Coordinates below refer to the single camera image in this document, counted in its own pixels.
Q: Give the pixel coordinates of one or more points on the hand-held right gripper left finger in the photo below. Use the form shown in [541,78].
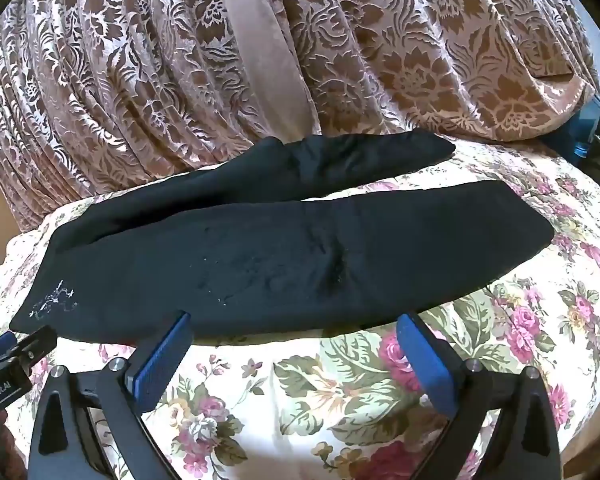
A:
[161,355]

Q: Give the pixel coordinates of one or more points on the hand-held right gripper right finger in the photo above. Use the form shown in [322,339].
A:
[425,365]

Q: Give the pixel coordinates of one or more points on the black pants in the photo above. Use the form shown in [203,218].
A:
[280,260]

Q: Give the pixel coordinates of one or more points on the floral bedsheet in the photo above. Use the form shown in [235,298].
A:
[330,400]

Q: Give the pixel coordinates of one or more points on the brown floral curtain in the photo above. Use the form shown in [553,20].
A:
[130,85]

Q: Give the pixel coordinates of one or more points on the blue box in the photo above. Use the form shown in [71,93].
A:
[587,130]

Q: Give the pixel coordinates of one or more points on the plain pink curtain band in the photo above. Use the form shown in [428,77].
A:
[260,35]

